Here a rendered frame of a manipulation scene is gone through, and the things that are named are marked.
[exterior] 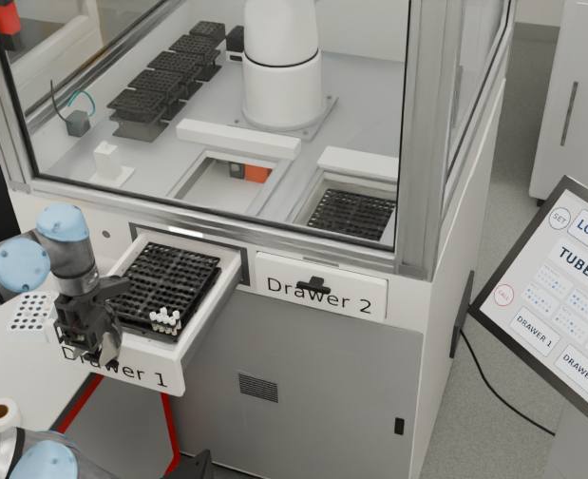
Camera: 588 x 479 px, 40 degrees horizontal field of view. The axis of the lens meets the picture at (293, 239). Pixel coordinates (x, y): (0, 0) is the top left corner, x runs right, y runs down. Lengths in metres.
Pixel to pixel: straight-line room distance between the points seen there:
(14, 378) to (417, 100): 1.01
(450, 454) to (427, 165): 1.26
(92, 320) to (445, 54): 0.75
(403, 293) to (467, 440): 0.99
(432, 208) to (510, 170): 2.18
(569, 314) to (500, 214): 1.97
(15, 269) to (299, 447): 1.19
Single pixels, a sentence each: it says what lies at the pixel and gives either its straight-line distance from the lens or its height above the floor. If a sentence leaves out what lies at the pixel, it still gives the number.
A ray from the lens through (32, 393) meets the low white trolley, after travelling 1.76.
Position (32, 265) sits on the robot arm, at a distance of 1.18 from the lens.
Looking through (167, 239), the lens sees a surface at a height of 0.89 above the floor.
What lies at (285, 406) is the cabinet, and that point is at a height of 0.42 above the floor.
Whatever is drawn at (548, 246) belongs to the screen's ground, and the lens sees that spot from 1.49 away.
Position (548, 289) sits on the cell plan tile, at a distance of 1.48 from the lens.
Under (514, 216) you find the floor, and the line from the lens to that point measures 3.40.
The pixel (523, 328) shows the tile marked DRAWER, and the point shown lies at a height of 1.00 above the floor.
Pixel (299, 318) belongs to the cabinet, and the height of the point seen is 0.75.
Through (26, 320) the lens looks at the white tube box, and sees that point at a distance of 1.88.
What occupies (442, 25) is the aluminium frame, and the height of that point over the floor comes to 1.49.
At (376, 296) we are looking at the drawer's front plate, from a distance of 1.66.
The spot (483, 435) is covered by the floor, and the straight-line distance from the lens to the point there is 2.58.
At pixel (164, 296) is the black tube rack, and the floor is 0.90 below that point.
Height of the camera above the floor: 2.03
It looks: 39 degrees down
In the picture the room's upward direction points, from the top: 2 degrees counter-clockwise
